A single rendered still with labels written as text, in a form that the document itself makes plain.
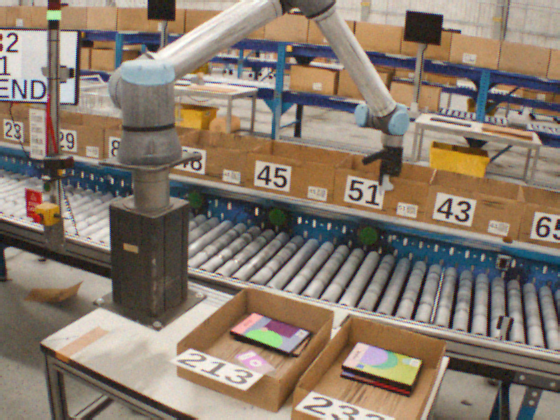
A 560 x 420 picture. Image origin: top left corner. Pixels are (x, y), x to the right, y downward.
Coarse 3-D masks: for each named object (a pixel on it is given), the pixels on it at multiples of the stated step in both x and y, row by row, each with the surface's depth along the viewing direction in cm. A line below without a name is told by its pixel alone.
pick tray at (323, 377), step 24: (336, 336) 142; (360, 336) 152; (384, 336) 149; (408, 336) 146; (336, 360) 146; (432, 360) 144; (312, 384) 132; (336, 384) 135; (360, 384) 136; (432, 384) 125; (384, 408) 127; (408, 408) 127
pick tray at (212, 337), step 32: (256, 288) 163; (224, 320) 154; (288, 320) 161; (320, 320) 157; (224, 352) 145; (256, 352) 147; (320, 352) 149; (224, 384) 128; (256, 384) 124; (288, 384) 127
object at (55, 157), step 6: (48, 156) 196; (54, 156) 195; (60, 156) 194; (66, 156) 196; (72, 156) 197; (48, 162) 195; (54, 162) 194; (60, 162) 194; (66, 162) 194; (72, 162) 197; (48, 168) 197; (54, 168) 195; (60, 168) 194; (66, 168) 195; (54, 174) 198; (60, 174) 198; (48, 180) 199; (54, 180) 198
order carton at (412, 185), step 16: (352, 160) 253; (336, 176) 228; (368, 176) 223; (400, 176) 247; (416, 176) 244; (432, 176) 242; (336, 192) 229; (400, 192) 220; (416, 192) 217; (352, 208) 229; (368, 208) 226; (384, 208) 224
